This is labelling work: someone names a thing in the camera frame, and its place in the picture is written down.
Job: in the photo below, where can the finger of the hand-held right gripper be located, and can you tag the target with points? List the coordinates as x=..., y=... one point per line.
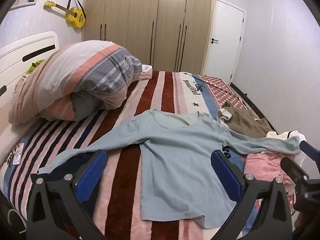
x=310, y=150
x=296, y=171

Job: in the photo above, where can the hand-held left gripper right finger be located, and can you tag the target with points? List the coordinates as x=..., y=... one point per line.
x=225, y=173

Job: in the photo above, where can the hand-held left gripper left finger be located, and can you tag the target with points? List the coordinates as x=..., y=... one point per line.
x=92, y=173

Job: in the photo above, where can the light blue long-sleeve shirt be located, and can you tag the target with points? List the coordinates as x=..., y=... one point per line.
x=175, y=160

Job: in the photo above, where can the brown knit garment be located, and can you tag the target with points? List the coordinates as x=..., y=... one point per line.
x=246, y=122

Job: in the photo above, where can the striped fleece blanket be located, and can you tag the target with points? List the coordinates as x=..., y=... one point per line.
x=120, y=180

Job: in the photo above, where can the cream white garment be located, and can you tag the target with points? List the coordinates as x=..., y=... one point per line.
x=282, y=134

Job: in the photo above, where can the pink dotted garment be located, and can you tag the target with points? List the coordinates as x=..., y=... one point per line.
x=262, y=166

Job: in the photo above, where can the pink phone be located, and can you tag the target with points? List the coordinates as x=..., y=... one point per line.
x=18, y=154

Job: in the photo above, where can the red polka dot sheet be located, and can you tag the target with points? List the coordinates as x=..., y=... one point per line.
x=220, y=90

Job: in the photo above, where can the folded striped duvet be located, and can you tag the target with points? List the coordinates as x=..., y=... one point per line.
x=75, y=75

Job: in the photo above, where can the white cloth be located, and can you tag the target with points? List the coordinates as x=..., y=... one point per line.
x=147, y=72

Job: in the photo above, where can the green cloth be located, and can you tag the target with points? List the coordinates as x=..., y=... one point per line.
x=35, y=66

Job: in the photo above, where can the white door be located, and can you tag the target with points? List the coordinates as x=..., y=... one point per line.
x=225, y=42

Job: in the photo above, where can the white bed headboard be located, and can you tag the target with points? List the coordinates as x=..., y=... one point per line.
x=27, y=45

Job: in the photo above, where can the beige wooden wardrobe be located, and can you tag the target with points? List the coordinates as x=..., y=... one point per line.
x=145, y=25

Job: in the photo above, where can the yellow guitar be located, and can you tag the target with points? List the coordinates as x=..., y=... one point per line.
x=73, y=15

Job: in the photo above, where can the dark bed frame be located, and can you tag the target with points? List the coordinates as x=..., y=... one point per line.
x=252, y=105

